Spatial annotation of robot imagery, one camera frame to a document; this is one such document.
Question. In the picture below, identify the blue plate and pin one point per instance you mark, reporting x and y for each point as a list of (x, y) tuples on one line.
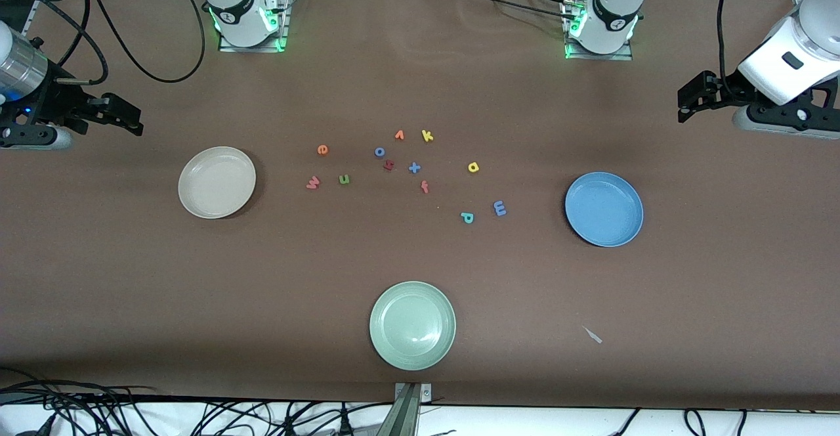
[(604, 209)]

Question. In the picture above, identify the small metal bracket plate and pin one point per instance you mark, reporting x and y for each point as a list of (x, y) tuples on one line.
[(426, 393)]

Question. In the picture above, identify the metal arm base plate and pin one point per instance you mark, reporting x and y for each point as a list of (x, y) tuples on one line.
[(623, 55), (283, 29)]

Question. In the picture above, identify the aluminium profile post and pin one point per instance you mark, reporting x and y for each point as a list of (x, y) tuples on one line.
[(403, 416)]

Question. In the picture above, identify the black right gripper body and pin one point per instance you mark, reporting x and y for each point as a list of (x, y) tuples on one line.
[(54, 102)]

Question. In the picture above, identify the pale green plate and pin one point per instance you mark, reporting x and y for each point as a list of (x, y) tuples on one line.
[(412, 326)]

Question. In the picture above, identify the brown table cover sheet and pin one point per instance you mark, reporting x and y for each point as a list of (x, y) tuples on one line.
[(131, 278)]

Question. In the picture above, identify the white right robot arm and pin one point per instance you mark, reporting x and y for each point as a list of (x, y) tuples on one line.
[(236, 9)]

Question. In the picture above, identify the small white paper scrap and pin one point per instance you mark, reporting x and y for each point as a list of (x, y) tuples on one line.
[(592, 335)]

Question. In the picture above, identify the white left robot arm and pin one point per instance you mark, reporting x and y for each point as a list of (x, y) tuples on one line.
[(613, 22)]

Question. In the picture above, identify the teal foam letter p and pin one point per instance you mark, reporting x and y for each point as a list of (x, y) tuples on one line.
[(467, 217)]

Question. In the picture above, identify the pink foam letter w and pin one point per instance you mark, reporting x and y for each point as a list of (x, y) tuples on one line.
[(313, 182)]

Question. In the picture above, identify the blue foam letter m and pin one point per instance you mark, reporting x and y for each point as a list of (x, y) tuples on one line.
[(500, 208)]

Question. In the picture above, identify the beige brown plate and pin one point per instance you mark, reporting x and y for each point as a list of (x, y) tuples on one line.
[(216, 183)]

